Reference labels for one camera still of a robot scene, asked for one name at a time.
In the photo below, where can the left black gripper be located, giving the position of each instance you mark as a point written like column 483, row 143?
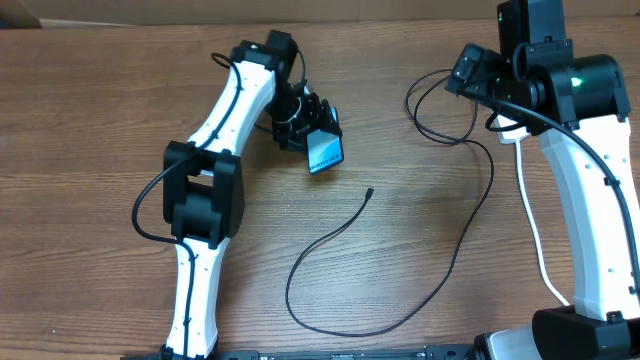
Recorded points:
column 317, row 115

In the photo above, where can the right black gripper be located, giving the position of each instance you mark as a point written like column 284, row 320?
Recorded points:
column 487, row 70

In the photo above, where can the blue Galaxy smartphone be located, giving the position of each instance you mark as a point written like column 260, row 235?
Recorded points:
column 325, row 150

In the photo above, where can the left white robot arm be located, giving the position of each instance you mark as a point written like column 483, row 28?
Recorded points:
column 203, row 189

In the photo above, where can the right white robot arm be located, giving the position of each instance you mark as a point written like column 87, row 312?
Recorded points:
column 579, row 110

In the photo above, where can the white power strip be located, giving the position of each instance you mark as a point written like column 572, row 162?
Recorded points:
column 510, row 136

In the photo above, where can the cardboard backdrop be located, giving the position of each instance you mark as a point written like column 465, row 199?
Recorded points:
column 30, row 13

